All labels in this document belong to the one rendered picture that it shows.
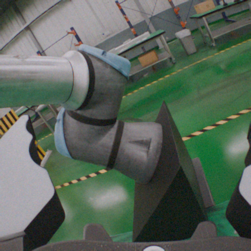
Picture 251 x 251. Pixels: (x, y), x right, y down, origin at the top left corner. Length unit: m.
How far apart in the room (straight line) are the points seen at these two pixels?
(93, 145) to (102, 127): 0.04
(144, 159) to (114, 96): 0.14
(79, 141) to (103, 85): 0.13
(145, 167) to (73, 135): 0.16
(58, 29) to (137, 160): 7.73
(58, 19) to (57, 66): 7.74
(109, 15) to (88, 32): 0.99
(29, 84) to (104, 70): 0.14
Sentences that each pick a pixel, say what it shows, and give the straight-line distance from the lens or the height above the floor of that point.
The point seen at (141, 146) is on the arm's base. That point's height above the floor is 0.98.
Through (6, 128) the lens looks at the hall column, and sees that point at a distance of 3.68.
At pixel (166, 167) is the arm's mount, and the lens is 0.37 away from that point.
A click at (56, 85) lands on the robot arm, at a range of 0.34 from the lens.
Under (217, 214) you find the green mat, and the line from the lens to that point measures 0.51.
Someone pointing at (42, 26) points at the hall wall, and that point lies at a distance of 8.30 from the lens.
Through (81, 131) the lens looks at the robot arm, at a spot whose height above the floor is 1.08.
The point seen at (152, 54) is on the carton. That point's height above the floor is 0.40.
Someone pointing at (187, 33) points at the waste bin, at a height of 0.49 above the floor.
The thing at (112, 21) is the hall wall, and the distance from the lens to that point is 7.54.
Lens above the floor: 1.21
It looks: 23 degrees down
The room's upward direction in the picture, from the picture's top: 31 degrees counter-clockwise
